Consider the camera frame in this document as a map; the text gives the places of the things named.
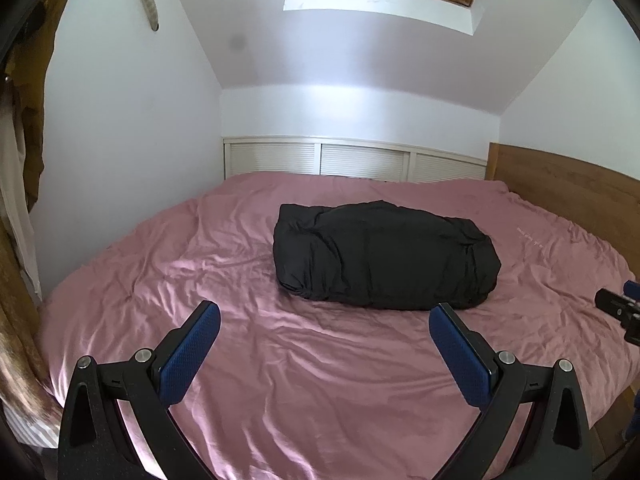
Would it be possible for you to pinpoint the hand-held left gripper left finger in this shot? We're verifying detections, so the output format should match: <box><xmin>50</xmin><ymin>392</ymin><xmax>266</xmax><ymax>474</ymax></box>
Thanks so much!
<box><xmin>57</xmin><ymin>300</ymin><xmax>222</xmax><ymax>480</ymax></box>

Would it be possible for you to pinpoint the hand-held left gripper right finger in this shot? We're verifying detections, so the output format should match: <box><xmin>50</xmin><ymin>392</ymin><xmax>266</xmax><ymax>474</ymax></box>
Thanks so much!
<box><xmin>429</xmin><ymin>302</ymin><xmax>594</xmax><ymax>480</ymax></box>

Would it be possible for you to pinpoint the black puffer coat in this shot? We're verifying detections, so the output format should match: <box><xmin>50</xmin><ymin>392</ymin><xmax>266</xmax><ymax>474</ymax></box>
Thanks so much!
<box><xmin>273</xmin><ymin>200</ymin><xmax>502</xmax><ymax>311</ymax></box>

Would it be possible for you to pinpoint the wooden bedside drawer unit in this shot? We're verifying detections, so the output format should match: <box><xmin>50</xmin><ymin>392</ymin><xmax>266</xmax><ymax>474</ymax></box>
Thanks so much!
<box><xmin>592</xmin><ymin>380</ymin><xmax>640</xmax><ymax>463</ymax></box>

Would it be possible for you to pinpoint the pink bed cover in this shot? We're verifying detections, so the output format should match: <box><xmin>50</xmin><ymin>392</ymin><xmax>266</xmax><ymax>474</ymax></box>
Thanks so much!
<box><xmin>37</xmin><ymin>170</ymin><xmax>640</xmax><ymax>480</ymax></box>

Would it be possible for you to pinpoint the wooden headboard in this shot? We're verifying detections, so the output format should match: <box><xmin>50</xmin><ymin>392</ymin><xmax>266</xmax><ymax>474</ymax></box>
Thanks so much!
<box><xmin>485</xmin><ymin>142</ymin><xmax>640</xmax><ymax>281</ymax></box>

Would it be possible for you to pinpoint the brown furry garment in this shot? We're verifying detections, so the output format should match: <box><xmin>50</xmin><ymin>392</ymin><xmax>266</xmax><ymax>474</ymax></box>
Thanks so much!
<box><xmin>0</xmin><ymin>327</ymin><xmax>62</xmax><ymax>423</ymax></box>

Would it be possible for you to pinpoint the striped pink cloth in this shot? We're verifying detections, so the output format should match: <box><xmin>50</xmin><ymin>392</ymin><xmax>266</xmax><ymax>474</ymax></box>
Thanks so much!
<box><xmin>9</xmin><ymin>409</ymin><xmax>62</xmax><ymax>452</ymax></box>

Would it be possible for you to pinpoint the white hanging garment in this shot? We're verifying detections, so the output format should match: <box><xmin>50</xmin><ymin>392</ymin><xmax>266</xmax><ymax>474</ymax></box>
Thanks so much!
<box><xmin>0</xmin><ymin>102</ymin><xmax>44</xmax><ymax>303</ymax></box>

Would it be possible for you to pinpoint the brown hanging garment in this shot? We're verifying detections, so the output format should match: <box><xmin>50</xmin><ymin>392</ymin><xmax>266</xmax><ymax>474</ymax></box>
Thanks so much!
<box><xmin>9</xmin><ymin>0</ymin><xmax>68</xmax><ymax>213</ymax></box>

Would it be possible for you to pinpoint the black cable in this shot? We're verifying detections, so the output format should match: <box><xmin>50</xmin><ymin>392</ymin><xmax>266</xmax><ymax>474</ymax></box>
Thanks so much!
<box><xmin>592</xmin><ymin>439</ymin><xmax>632</xmax><ymax>472</ymax></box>

